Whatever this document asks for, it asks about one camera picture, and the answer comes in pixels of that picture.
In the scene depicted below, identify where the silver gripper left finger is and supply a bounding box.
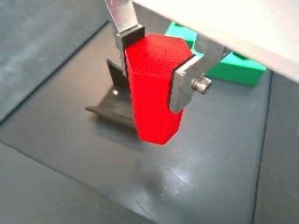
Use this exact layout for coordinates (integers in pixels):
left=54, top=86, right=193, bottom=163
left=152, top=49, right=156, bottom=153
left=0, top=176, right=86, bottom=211
left=105, top=0, right=145, bottom=76

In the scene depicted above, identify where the red hexagon peg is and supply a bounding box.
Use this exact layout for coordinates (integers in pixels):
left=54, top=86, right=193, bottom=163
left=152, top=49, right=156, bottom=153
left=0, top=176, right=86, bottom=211
left=125, top=34, right=192, bottom=144

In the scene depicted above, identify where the black curved holder bracket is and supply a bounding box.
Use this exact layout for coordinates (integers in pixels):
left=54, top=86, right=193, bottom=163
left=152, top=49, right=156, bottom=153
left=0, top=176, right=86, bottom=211
left=85, top=59, right=136, bottom=128

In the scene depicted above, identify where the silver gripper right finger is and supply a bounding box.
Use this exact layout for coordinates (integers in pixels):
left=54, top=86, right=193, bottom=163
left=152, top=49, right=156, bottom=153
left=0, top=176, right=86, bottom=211
left=169, top=34, right=231, bottom=114

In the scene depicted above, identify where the green shape sorting board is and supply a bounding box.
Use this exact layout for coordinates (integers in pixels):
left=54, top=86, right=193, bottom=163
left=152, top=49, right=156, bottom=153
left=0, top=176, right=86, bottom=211
left=164, top=22, right=267, bottom=87

